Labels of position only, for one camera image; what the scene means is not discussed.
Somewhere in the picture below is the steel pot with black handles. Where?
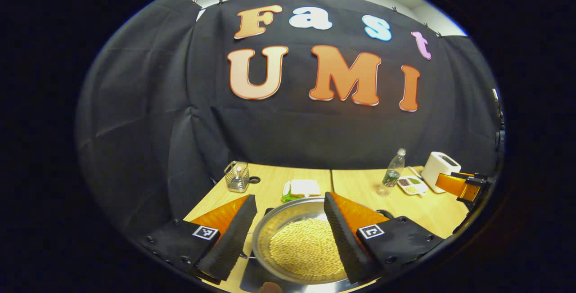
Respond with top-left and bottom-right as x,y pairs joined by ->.
241,196 -> 394,284

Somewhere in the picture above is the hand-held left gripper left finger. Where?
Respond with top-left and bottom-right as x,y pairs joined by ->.
137,194 -> 258,284

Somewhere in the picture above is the white divided bean dish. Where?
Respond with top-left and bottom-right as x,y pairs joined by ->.
397,175 -> 429,195

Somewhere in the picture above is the pile of yellow soybeans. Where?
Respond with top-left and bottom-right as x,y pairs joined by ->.
269,218 -> 347,278

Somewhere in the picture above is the clear plastic water bottle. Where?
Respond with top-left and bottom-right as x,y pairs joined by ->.
378,148 -> 407,196

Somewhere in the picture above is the white toaster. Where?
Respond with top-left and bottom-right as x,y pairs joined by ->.
421,151 -> 462,194

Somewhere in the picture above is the sandwich with lettuce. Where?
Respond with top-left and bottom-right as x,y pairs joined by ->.
282,179 -> 322,203

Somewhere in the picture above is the black induction cooktop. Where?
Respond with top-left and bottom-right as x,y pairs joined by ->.
238,207 -> 360,293

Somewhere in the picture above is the metal wire utensil holder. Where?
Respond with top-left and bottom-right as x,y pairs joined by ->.
224,161 -> 250,193

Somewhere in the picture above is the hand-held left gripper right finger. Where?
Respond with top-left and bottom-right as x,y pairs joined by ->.
323,191 -> 445,284

